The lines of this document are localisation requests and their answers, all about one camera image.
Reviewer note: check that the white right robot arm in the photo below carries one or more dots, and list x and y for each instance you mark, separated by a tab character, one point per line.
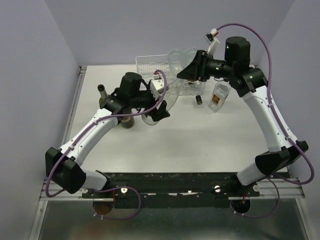
252	86

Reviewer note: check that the small black bottle cap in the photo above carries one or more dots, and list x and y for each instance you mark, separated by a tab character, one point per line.
198	99

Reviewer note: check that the clear flask bottle black cap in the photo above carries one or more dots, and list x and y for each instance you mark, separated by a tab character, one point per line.
219	96

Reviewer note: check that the round clear bottle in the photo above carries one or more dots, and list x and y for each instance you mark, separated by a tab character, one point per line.
176	62
188	56

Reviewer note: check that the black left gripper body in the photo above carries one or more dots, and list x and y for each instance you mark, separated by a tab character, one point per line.
143	100

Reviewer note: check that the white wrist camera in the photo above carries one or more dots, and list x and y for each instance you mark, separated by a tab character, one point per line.
157	88
211	38

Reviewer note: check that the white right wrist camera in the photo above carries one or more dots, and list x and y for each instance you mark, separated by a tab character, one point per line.
211	38

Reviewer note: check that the clear square bottle brown label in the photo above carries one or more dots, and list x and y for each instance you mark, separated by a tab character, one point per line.
194	85

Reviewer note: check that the dark wine bottle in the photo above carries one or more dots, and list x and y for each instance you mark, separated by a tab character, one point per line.
127	122

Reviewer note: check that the aluminium rail frame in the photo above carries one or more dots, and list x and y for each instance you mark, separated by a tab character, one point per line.
269	188

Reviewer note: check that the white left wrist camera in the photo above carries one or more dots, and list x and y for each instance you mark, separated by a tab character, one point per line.
157	88

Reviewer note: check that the clear tall bottle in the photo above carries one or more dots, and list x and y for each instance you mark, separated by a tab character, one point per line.
170	96

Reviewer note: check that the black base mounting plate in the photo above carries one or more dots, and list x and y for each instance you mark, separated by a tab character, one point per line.
172	190

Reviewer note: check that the green wine bottle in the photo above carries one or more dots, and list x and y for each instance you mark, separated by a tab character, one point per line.
103	95

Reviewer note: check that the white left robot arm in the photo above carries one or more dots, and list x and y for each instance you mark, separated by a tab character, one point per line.
63	164

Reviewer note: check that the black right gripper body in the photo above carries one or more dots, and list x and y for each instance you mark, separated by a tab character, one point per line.
220	68

